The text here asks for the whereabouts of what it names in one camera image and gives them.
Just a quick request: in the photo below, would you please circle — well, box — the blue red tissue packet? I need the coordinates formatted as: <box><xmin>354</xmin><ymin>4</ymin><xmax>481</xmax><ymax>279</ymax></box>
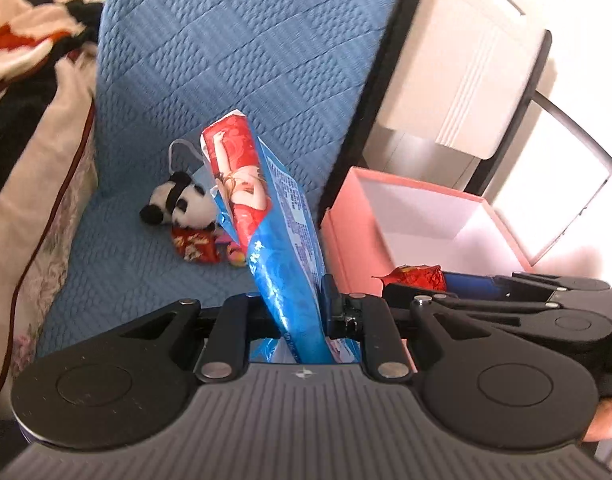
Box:
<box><xmin>200</xmin><ymin>109</ymin><xmax>363</xmax><ymax>367</ymax></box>

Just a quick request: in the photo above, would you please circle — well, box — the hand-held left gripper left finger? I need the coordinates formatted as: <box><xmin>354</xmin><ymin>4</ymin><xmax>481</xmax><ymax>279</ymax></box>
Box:
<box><xmin>118</xmin><ymin>293</ymin><xmax>267</xmax><ymax>382</ymax></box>

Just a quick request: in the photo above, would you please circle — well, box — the red snack packet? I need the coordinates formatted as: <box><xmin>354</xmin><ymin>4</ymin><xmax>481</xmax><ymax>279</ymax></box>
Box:
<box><xmin>372</xmin><ymin>263</ymin><xmax>445</xmax><ymax>292</ymax></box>

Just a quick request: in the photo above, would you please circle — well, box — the pink cardboard box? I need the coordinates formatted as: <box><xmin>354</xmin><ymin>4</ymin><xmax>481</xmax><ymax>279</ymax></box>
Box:
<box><xmin>319</xmin><ymin>166</ymin><xmax>547</xmax><ymax>302</ymax></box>

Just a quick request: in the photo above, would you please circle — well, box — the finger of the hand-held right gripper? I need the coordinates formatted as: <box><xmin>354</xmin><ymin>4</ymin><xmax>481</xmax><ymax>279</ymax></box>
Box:
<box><xmin>442</xmin><ymin>270</ymin><xmax>612</xmax><ymax>298</ymax></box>
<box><xmin>383</xmin><ymin>282</ymin><xmax>562</xmax><ymax>320</ymax></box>

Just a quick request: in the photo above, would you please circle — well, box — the red gold patterned packet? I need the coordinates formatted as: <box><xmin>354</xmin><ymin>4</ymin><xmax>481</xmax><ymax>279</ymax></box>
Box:
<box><xmin>170</xmin><ymin>226</ymin><xmax>223</xmax><ymax>264</ymax></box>

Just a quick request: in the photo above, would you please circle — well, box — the panda plush toy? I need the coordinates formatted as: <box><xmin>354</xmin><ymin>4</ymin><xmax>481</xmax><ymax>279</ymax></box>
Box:
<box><xmin>139</xmin><ymin>170</ymin><xmax>223</xmax><ymax>234</ymax></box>

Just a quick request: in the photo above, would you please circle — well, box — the red white black striped blanket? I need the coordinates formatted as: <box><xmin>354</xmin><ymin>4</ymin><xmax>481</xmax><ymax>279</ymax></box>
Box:
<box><xmin>0</xmin><ymin>0</ymin><xmax>110</xmax><ymax>211</ymax></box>

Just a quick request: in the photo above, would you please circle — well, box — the blue textured chair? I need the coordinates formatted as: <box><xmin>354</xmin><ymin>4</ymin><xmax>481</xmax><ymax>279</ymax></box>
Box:
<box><xmin>36</xmin><ymin>0</ymin><xmax>423</xmax><ymax>363</ymax></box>

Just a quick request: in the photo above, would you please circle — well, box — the blue face mask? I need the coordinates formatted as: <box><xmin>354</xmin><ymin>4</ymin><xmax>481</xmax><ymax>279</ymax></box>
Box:
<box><xmin>168</xmin><ymin>138</ymin><xmax>223</xmax><ymax>197</ymax></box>

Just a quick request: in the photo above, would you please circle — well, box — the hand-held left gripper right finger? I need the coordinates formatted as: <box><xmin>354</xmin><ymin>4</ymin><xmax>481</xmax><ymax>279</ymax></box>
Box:
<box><xmin>320</xmin><ymin>274</ymin><xmax>492</xmax><ymax>382</ymax></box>

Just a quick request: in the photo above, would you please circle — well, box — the person's right hand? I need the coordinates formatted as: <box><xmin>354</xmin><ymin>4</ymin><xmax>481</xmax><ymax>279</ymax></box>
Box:
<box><xmin>582</xmin><ymin>395</ymin><xmax>612</xmax><ymax>444</ymax></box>

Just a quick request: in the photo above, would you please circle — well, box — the beige cardboard box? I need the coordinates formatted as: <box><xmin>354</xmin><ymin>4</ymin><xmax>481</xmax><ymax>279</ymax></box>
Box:
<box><xmin>363</xmin><ymin>126</ymin><xmax>487</xmax><ymax>197</ymax></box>

